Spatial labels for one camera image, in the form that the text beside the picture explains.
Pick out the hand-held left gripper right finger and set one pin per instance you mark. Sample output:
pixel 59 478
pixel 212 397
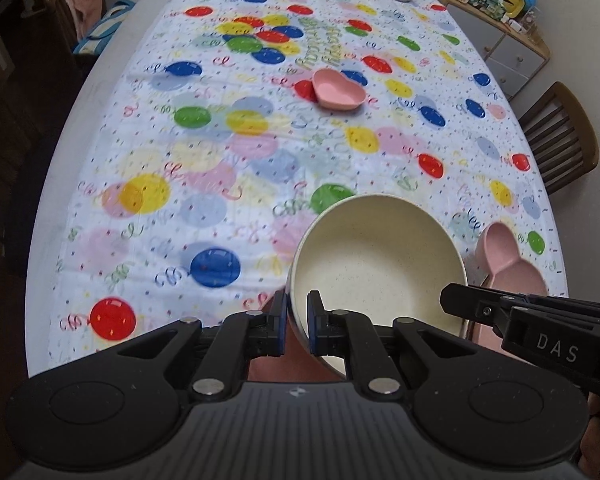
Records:
pixel 314 321

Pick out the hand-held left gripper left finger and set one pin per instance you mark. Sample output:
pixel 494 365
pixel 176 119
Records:
pixel 280 321

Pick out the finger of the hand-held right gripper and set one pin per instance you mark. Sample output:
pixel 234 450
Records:
pixel 470 305

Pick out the pink heart-shaped divided plate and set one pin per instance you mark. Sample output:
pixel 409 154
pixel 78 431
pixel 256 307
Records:
pixel 505 260

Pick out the cream speckled bowl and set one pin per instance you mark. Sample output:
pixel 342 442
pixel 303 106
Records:
pixel 380 260

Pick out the small pink heart-shaped bowl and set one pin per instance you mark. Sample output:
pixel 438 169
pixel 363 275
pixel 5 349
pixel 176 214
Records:
pixel 337 91

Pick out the pink plastic dish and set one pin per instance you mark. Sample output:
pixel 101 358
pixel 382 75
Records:
pixel 285 362

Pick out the balloon print tablecloth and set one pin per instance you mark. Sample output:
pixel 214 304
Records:
pixel 205 160

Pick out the wooden slatted chair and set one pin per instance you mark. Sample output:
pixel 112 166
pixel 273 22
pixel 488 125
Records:
pixel 562 135

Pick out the white drawer cabinet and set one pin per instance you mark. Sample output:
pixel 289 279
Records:
pixel 510 57

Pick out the blue striped bag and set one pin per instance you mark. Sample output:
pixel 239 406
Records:
pixel 102 30

